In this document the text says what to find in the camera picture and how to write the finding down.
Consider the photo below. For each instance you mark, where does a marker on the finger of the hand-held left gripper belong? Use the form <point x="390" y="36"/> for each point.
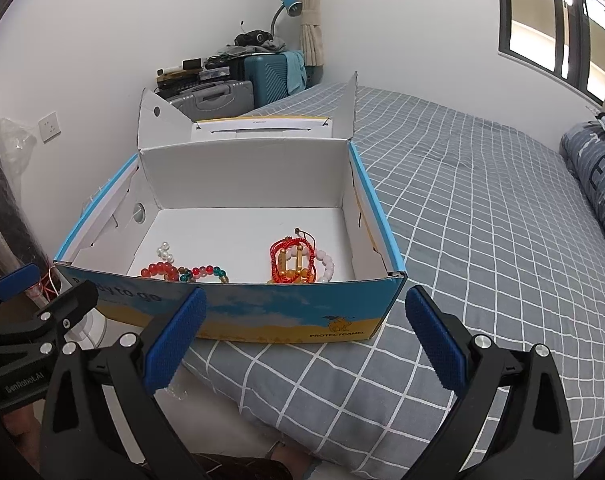
<point x="17" y="280"/>
<point x="67" y="305"/>

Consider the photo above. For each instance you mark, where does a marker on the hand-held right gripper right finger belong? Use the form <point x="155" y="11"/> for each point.
<point x="435" y="345"/>

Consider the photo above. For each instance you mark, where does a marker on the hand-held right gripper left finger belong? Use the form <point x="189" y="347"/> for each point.
<point x="177" y="345"/>

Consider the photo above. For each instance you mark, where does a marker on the white and blue cardboard box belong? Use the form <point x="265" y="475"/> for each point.
<point x="247" y="170"/>

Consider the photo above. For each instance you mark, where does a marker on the white round base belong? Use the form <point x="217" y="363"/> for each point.
<point x="87" y="330"/>

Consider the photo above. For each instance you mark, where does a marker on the grey checked bed sheet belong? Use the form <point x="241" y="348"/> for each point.
<point x="457" y="240"/>

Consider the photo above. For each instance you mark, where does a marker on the blue patterned folded quilt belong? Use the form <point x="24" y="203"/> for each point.
<point x="594" y="175"/>

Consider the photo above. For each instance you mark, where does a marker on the grey suitcase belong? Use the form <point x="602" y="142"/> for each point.
<point x="212" y="96"/>

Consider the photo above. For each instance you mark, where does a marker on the teal suitcase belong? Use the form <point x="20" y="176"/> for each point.
<point x="270" y="77"/>

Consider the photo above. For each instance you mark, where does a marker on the pile of black devices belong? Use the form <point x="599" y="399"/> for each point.
<point x="217" y="62"/>

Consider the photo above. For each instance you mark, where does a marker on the light blue cloth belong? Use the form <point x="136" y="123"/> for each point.
<point x="295" y="70"/>

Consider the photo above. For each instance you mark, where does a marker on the dark framed window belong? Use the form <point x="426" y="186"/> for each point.
<point x="557" y="20"/>

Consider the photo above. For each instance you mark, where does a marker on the blue desk lamp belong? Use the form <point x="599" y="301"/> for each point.
<point x="285" y="10"/>

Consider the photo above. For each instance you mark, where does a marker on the beige curtain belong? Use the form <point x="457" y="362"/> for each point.
<point x="310" y="12"/>

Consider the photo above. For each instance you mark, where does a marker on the white wall socket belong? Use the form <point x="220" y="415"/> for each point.
<point x="49" y="127"/>

